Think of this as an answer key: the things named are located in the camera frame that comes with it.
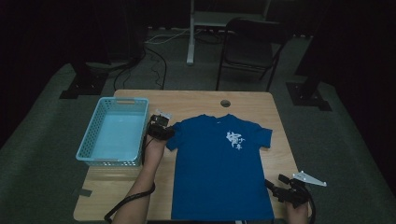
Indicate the black folding chair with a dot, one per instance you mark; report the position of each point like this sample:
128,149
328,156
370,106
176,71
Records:
249,53

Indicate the grey tape piece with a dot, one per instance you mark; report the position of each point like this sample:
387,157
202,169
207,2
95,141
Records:
84,193

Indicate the white metal desk frame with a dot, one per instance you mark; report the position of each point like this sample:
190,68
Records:
191,40

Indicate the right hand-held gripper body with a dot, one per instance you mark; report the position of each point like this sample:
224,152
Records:
295,191

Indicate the black stand with base plate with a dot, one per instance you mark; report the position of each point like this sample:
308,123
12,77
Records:
306,93
84,84

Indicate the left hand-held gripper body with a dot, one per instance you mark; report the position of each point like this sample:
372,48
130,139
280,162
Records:
159,127

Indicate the light blue plastic basket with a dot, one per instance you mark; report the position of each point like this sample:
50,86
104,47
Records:
116,137

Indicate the blue t-shirt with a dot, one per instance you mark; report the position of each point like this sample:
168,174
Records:
218,168

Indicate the person's right hand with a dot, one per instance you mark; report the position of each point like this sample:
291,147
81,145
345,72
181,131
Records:
297,213

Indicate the grey table grommet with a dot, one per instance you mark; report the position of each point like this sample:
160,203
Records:
225,103

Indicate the person's left hand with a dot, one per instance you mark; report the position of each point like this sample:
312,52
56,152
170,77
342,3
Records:
154,149

